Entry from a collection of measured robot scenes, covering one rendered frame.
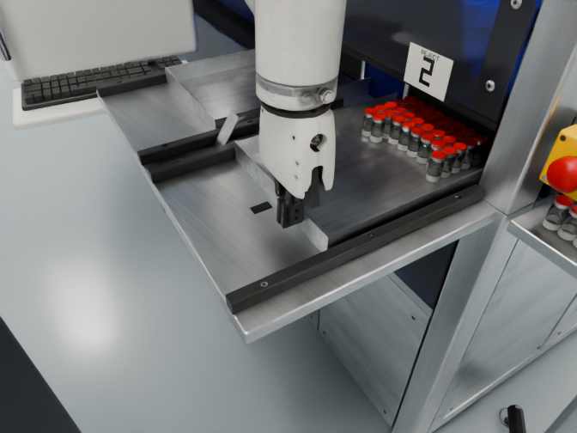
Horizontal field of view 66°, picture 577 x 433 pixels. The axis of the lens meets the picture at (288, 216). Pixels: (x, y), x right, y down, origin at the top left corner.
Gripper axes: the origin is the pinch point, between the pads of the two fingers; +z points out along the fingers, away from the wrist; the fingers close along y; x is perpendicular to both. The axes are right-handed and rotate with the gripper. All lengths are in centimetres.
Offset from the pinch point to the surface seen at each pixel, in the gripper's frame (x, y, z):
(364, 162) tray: -18.9, 8.0, 3.2
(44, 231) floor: 38, 135, 94
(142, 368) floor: 21, 50, 93
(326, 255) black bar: -0.7, -7.5, 1.9
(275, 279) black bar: 6.5, -7.6, 2.1
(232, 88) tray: -12.4, 44.3, 3.7
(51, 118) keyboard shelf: 22, 67, 14
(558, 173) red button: -23.7, -17.8, -9.0
